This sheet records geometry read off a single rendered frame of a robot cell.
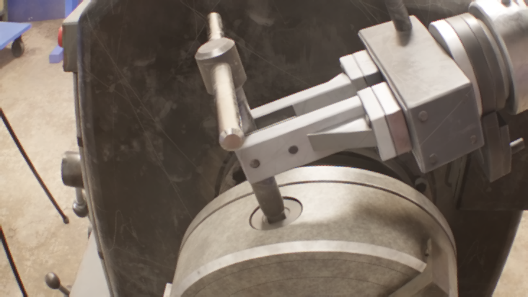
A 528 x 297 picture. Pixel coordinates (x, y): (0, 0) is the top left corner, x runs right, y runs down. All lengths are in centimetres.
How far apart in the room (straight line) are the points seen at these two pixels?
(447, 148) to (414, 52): 7
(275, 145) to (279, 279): 9
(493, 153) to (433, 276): 10
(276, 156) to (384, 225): 9
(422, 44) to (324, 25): 16
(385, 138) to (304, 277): 11
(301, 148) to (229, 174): 22
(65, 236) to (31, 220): 20
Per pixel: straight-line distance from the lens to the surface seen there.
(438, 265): 48
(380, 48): 47
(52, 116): 319
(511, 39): 44
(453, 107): 40
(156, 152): 68
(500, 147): 48
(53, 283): 111
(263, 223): 48
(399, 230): 48
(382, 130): 41
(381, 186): 51
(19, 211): 257
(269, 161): 44
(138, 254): 77
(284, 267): 47
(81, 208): 91
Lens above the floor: 150
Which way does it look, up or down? 32 degrees down
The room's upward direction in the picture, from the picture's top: 2 degrees clockwise
